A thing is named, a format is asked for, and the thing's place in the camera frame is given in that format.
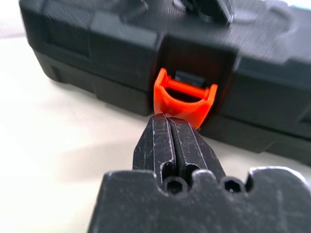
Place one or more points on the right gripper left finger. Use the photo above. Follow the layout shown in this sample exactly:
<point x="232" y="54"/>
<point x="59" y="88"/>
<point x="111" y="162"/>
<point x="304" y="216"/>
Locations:
<point x="155" y="145"/>

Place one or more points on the black plastic tool case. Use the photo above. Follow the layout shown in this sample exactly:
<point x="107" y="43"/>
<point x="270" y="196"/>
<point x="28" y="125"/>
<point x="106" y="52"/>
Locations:
<point x="109" y="48"/>

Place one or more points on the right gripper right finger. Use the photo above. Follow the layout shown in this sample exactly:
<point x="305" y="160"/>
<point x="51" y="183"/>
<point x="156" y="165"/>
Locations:
<point x="194" y="150"/>

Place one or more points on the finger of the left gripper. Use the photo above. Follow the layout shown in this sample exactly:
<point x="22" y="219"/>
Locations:
<point x="213" y="9"/>

